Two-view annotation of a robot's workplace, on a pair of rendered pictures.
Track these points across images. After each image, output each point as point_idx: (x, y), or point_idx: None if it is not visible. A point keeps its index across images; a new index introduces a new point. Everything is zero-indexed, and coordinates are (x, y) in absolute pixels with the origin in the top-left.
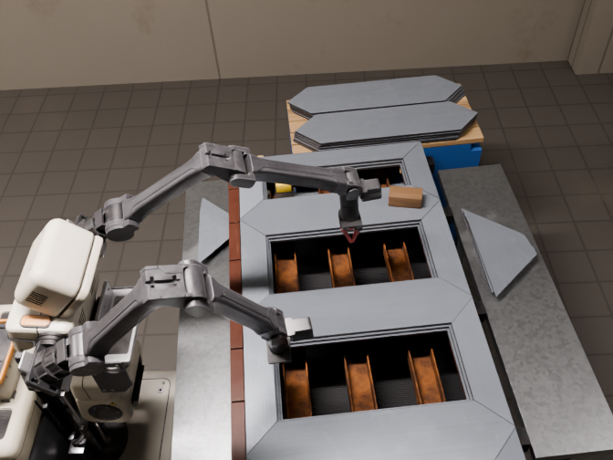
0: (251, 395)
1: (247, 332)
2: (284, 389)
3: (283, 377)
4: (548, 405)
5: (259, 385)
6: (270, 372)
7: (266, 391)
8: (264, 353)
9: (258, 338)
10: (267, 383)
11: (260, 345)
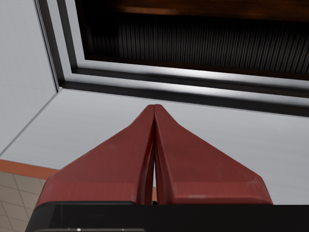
0: (291, 195)
1: (34, 155)
2: (214, 17)
3: (171, 14)
4: None
5: (257, 165)
6: (208, 120)
7: (296, 148)
8: (114, 122)
9: (50, 130)
10: (260, 138)
11: (79, 130)
